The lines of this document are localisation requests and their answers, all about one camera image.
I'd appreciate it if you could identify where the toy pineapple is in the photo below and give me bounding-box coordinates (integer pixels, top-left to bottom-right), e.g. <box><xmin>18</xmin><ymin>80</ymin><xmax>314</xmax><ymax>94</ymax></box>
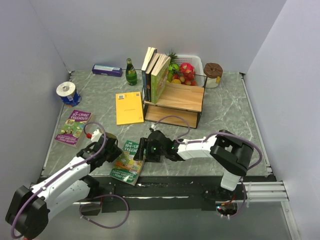
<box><xmin>167</xmin><ymin>49</ymin><xmax>178</xmax><ymax>64</ymax></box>

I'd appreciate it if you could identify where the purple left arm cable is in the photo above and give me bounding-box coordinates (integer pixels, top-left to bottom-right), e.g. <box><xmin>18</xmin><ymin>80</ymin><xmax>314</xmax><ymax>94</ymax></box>
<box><xmin>10</xmin><ymin>121</ymin><xmax>130</xmax><ymax>239</ymax></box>

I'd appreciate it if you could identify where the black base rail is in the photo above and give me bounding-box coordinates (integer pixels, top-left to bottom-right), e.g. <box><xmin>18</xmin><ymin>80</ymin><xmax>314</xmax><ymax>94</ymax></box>
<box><xmin>74</xmin><ymin>176</ymin><xmax>247</xmax><ymax>213</ymax></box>

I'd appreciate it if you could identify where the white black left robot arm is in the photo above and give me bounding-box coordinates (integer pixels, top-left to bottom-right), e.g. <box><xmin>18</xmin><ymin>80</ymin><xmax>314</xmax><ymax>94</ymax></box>
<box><xmin>5</xmin><ymin>133</ymin><xmax>122</xmax><ymax>239</ymax></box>

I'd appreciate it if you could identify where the toy dragon fruit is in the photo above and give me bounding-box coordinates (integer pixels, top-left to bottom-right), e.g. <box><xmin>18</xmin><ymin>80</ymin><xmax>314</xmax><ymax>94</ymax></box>
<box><xmin>179</xmin><ymin>62</ymin><xmax>196</xmax><ymax>81</ymax></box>

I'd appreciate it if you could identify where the purple 117-storey treehouse book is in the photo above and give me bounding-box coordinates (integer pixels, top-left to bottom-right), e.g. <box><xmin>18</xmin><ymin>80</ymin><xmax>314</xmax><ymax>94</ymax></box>
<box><xmin>54</xmin><ymin>110</ymin><xmax>93</xmax><ymax>148</ymax></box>

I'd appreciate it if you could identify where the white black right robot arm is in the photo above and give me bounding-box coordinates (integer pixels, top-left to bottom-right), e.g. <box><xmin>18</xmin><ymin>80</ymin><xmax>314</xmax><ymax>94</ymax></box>
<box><xmin>133</xmin><ymin>130</ymin><xmax>255</xmax><ymax>200</ymax></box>

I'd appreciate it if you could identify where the green 65-storey treehouse book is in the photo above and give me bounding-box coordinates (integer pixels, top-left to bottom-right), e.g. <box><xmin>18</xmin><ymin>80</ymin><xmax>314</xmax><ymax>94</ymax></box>
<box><xmin>151</xmin><ymin>54</ymin><xmax>171</xmax><ymax>104</ymax></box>

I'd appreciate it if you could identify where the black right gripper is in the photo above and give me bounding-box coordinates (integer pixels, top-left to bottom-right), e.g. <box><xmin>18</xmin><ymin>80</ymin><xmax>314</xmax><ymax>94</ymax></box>
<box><xmin>133</xmin><ymin>137</ymin><xmax>167</xmax><ymax>162</ymax></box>

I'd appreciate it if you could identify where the yellow book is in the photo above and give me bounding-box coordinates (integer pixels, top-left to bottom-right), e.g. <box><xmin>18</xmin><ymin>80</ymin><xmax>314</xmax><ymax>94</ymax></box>
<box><xmin>115</xmin><ymin>91</ymin><xmax>144</xmax><ymax>126</ymax></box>

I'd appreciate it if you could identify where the jar with brown lid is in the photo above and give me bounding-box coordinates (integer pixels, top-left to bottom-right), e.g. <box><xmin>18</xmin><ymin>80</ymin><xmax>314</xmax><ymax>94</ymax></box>
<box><xmin>203</xmin><ymin>63</ymin><xmax>223</xmax><ymax>89</ymax></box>

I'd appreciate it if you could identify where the purple rectangular box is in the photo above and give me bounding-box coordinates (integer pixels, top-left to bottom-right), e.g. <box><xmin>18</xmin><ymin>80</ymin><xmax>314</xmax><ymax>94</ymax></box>
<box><xmin>92</xmin><ymin>64</ymin><xmax>123</xmax><ymax>77</ymax></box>

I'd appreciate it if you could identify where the dark blue paperback book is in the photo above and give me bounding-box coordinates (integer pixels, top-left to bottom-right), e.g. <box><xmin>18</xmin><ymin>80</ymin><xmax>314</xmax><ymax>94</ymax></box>
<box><xmin>141</xmin><ymin>46</ymin><xmax>157</xmax><ymax>101</ymax></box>

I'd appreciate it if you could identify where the toy green apple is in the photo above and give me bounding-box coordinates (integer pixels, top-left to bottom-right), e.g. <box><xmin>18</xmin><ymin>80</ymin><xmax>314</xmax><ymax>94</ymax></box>
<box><xmin>168</xmin><ymin>63</ymin><xmax>180</xmax><ymax>75</ymax></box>

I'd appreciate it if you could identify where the green 104-storey treehouse book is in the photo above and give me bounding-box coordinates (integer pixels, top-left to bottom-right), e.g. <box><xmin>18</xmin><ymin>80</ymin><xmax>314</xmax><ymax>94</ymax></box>
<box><xmin>109</xmin><ymin>140</ymin><xmax>145</xmax><ymax>186</ymax></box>

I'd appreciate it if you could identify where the blue tin can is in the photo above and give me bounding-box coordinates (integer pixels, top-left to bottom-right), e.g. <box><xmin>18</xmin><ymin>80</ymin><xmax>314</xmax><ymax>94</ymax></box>
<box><xmin>60</xmin><ymin>91</ymin><xmax>82</xmax><ymax>107</ymax></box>

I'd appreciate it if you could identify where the green glass bottle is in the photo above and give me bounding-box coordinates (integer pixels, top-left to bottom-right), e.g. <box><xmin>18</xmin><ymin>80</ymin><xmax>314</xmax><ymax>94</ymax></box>
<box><xmin>125</xmin><ymin>58</ymin><xmax>138</xmax><ymax>86</ymax></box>

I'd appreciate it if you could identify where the white plastic fruit basket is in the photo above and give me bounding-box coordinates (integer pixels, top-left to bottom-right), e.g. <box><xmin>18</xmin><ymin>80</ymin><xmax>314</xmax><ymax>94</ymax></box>
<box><xmin>166</xmin><ymin>55</ymin><xmax>207</xmax><ymax>88</ymax></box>

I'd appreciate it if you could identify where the wooden two-tier shelf rack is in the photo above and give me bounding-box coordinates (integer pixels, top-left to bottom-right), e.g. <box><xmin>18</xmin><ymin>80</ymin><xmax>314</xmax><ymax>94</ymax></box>
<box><xmin>143</xmin><ymin>81</ymin><xmax>207</xmax><ymax>129</ymax></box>

